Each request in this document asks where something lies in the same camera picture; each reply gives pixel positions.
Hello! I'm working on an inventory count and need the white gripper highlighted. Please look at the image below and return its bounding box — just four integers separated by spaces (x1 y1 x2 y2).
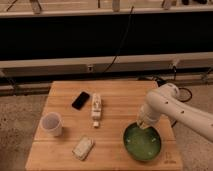
136 104 161 129

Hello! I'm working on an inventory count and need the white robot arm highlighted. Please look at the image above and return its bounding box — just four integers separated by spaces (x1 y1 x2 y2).
137 83 213 142

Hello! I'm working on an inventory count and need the green ceramic bowl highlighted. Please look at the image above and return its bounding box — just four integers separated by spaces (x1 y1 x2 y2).
123 122 162 162

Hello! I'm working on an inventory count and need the small white cube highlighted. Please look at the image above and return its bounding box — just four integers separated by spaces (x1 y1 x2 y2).
93 121 100 128

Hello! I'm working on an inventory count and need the black smartphone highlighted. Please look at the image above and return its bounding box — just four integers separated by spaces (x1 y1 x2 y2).
72 92 90 110

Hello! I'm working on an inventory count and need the white rectangular sponge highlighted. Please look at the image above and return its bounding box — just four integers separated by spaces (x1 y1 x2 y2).
72 136 94 161

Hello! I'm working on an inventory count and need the translucent plastic cup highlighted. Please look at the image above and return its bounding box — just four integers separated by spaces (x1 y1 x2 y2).
40 112 62 137

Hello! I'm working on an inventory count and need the black hanging cable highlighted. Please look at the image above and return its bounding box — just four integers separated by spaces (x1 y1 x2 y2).
103 4 135 74

